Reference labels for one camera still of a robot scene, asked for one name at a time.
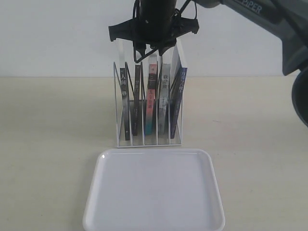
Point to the blue moon cover book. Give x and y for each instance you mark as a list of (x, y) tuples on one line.
[(179, 73)]

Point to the grey white spine book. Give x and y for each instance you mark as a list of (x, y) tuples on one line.
[(164, 91)]

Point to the dark brown spine book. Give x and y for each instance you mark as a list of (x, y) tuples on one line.
[(136, 106)]

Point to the black book with barcode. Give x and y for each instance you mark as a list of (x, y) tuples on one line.
[(124, 91)]

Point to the white wire book rack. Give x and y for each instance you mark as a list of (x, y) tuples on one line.
[(142, 140)]

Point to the red teal spine book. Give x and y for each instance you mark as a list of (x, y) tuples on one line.
[(151, 93)]

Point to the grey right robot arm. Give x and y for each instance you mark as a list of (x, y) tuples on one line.
[(288, 21)]

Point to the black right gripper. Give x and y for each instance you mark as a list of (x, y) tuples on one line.
[(155, 26)]

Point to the white plastic tray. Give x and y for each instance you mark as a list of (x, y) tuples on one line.
[(154, 189)]

